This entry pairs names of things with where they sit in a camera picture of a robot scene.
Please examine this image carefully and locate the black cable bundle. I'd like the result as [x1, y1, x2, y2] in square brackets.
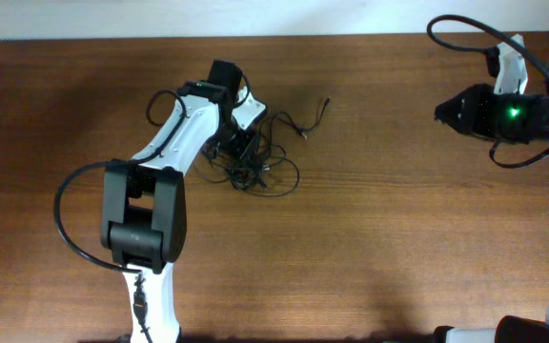
[193, 96, 332, 199]

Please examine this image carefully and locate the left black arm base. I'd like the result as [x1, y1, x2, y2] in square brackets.
[113, 334, 131, 343]

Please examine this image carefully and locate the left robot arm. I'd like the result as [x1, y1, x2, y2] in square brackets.
[101, 60, 267, 342]

